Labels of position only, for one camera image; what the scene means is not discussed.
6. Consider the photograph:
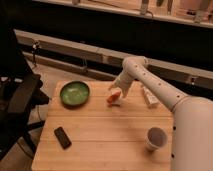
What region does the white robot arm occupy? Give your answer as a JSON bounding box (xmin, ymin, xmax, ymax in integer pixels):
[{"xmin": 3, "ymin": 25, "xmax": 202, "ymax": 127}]
[{"xmin": 110, "ymin": 57, "xmax": 213, "ymax": 171}]

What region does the white sponge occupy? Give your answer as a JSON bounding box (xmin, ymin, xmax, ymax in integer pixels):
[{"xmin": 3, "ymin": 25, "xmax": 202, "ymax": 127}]
[{"xmin": 142, "ymin": 86, "xmax": 159, "ymax": 108}]

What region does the black chair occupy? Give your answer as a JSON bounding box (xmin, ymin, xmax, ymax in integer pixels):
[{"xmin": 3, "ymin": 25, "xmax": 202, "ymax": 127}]
[{"xmin": 0, "ymin": 26, "xmax": 49, "ymax": 161}]

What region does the black phone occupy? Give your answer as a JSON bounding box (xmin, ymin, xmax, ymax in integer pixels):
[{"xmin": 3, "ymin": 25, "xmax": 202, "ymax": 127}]
[{"xmin": 54, "ymin": 127, "xmax": 71, "ymax": 149}]

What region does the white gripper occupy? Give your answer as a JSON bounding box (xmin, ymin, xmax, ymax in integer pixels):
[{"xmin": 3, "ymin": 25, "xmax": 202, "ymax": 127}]
[{"xmin": 108, "ymin": 70, "xmax": 134, "ymax": 98}]

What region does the wooden table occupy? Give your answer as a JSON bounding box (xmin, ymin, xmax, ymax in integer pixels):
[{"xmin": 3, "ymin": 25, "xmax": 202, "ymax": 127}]
[{"xmin": 32, "ymin": 81, "xmax": 172, "ymax": 171}]

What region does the white paper cup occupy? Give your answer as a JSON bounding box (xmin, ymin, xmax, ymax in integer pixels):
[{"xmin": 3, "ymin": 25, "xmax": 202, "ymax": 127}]
[{"xmin": 145, "ymin": 127, "xmax": 167, "ymax": 152}]

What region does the green bowl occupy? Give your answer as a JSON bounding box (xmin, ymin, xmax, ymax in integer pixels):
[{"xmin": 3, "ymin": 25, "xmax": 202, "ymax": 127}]
[{"xmin": 60, "ymin": 81, "xmax": 90, "ymax": 106}]

